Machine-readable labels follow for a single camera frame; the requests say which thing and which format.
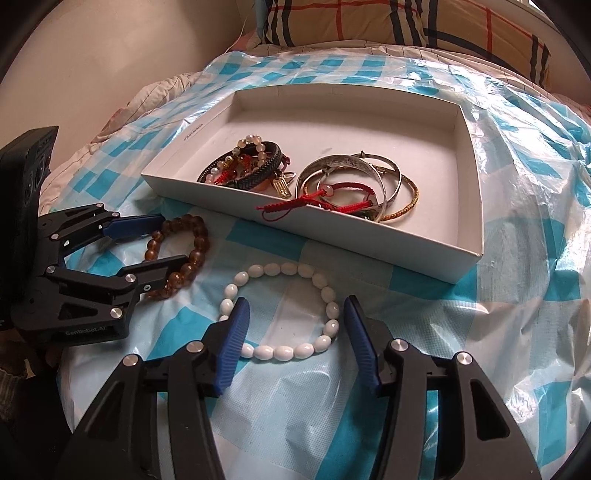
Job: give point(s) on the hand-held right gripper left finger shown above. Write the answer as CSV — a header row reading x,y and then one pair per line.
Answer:
x,y
233,341

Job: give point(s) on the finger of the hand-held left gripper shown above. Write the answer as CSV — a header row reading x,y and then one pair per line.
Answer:
x,y
157,272
138,226

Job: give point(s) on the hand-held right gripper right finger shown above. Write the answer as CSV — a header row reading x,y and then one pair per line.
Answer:
x,y
362,341

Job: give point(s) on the wide silver bangle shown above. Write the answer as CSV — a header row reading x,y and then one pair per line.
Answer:
x,y
341,161

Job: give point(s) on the white cardboard box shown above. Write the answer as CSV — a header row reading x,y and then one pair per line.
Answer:
x,y
346,129

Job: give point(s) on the blue checked plastic sheet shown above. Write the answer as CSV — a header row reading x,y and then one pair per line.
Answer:
x,y
531,230

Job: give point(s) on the plaid pillow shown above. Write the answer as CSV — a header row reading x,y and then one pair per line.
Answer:
x,y
369,23

